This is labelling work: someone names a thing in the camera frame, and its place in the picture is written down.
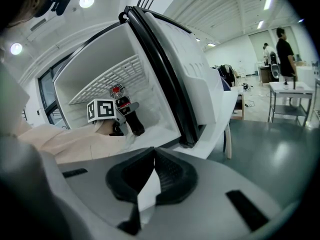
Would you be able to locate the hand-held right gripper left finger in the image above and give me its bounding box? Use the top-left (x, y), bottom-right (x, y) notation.
top-left (105, 146), bottom-right (156, 236)

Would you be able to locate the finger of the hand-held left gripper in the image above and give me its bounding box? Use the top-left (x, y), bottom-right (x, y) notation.
top-left (116, 101), bottom-right (140, 116)

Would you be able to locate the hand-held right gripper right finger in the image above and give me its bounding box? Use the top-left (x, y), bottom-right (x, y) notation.
top-left (153, 146), bottom-right (199, 206)

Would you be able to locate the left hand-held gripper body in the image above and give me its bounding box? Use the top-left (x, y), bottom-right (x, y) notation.
top-left (86, 97), bottom-right (130, 137)

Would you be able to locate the dark drink bottle red cap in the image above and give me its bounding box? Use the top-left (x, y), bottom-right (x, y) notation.
top-left (111, 86), bottom-right (146, 137)

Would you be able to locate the white fridge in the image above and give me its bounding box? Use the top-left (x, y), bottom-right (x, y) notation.
top-left (51, 5), bottom-right (225, 149)

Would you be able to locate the person's left forearm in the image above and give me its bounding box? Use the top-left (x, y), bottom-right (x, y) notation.
top-left (16, 120), bottom-right (126, 165)

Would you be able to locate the dark framed window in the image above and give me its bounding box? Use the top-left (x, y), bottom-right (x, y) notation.
top-left (37, 67), bottom-right (71, 130)

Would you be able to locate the chair with clothes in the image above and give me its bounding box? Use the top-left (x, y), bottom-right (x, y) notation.
top-left (216, 64), bottom-right (238, 88)

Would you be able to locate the round ceiling light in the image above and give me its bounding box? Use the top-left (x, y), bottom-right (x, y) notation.
top-left (78, 0), bottom-right (96, 9)
top-left (9, 42), bottom-right (24, 56)

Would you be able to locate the wooden cabinet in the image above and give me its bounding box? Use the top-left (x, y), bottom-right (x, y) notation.
top-left (258, 65), bottom-right (274, 87)

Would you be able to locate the black and white machine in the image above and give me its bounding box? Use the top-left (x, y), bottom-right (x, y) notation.
top-left (268, 51), bottom-right (281, 83)

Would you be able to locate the white wire fridge shelf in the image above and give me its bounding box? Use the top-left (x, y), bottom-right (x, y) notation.
top-left (68, 53), bottom-right (151, 106)

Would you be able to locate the black head camera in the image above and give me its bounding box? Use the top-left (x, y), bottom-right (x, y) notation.
top-left (50, 0), bottom-right (74, 17)

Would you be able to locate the metal frame table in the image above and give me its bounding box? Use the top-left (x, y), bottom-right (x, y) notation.
top-left (267, 81), bottom-right (316, 128)

